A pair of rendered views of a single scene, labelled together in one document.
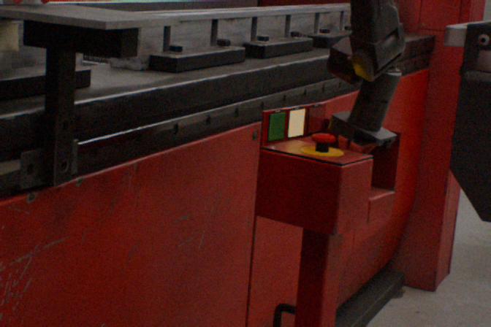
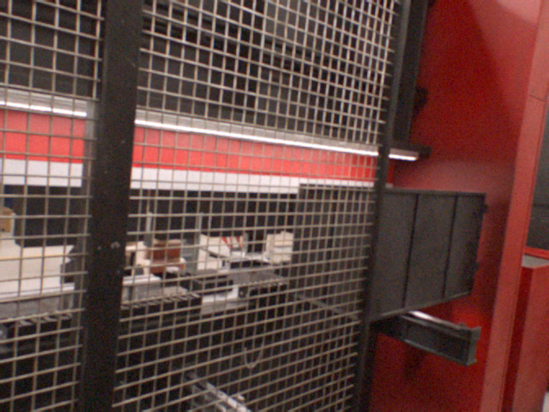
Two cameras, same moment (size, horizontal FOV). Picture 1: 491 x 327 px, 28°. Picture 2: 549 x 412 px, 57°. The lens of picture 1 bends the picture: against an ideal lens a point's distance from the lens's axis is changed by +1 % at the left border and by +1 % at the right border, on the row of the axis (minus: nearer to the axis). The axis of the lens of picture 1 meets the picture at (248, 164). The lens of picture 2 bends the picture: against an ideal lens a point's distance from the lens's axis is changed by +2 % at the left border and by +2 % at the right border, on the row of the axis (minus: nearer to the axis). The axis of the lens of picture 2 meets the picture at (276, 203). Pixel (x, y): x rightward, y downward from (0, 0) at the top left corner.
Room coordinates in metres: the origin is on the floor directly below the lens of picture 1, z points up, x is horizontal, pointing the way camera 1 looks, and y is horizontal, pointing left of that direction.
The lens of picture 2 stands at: (3.03, 1.17, 1.41)
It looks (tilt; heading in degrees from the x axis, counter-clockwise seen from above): 6 degrees down; 202
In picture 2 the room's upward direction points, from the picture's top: 6 degrees clockwise
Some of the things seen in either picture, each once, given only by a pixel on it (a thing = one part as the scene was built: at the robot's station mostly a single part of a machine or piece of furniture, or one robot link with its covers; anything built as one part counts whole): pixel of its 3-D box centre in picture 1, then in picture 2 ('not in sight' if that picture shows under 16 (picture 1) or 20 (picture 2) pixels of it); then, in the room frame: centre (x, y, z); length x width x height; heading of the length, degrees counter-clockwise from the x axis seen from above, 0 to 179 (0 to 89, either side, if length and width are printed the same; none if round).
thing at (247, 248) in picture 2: not in sight; (255, 245); (1.30, 0.40, 1.05); 0.10 x 0.02 x 0.10; 157
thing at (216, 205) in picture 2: not in sight; (222, 212); (1.46, 0.33, 1.18); 0.15 x 0.09 x 0.17; 157
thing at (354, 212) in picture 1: (329, 164); not in sight; (1.61, -0.14, 0.75); 0.20 x 0.16 x 0.18; 146
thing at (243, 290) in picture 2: not in sight; (290, 285); (1.65, 0.68, 1.02); 0.37 x 0.06 x 0.04; 157
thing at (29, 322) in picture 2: not in sight; (113, 314); (2.17, 0.46, 1.02); 0.44 x 0.06 x 0.04; 157
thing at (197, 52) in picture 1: (200, 58); not in sight; (1.83, 0.11, 0.89); 0.30 x 0.05 x 0.03; 157
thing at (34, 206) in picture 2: not in sight; (47, 213); (2.01, 0.09, 1.18); 0.15 x 0.09 x 0.17; 157
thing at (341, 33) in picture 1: (336, 38); not in sight; (2.57, -0.21, 0.89); 0.30 x 0.05 x 0.03; 157
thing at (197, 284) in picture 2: not in sight; (192, 275); (1.72, 0.38, 1.01); 0.26 x 0.12 x 0.05; 67
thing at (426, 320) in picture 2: not in sight; (395, 317); (1.04, 0.92, 0.81); 0.64 x 0.08 x 0.14; 67
